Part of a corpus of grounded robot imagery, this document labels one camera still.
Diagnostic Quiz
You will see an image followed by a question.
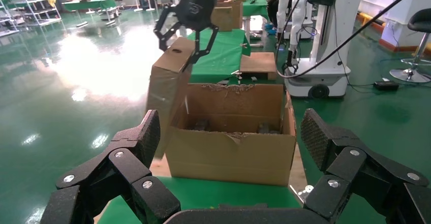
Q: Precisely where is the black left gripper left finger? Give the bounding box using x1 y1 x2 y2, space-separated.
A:
40 109 181 224

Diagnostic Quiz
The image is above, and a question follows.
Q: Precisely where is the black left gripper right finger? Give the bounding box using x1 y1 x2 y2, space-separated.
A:
300 108 431 224

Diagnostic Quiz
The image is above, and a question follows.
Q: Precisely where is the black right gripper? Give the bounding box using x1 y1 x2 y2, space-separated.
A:
153 0 226 72

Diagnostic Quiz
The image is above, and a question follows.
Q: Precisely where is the brown background cardboard box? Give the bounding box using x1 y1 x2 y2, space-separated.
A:
217 0 244 30
211 6 234 33

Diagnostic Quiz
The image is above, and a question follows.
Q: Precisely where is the flat brown cardboard box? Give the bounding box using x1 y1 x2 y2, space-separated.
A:
239 51 279 80

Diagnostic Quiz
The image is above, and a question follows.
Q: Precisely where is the large open cardboard carton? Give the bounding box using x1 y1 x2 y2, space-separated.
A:
165 82 298 187

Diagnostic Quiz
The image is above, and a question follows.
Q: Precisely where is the green cloth on distant table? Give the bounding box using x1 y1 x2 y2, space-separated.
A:
231 0 271 18

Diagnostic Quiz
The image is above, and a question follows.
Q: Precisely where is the large green table cloth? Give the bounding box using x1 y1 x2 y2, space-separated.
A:
98 176 301 224

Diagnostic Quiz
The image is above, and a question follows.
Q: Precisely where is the black power adapter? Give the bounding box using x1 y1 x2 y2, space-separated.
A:
373 80 401 91

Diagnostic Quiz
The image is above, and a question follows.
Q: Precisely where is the green cloth on background table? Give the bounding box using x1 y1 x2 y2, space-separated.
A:
61 0 117 14

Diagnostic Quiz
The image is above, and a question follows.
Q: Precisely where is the white wheeled robot body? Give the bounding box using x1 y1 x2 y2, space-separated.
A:
283 0 371 99

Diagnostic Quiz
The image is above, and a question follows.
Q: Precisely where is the black bar stool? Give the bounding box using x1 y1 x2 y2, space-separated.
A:
389 8 431 84

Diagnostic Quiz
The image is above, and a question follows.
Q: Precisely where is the long black floor cable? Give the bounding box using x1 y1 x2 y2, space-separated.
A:
275 0 431 79

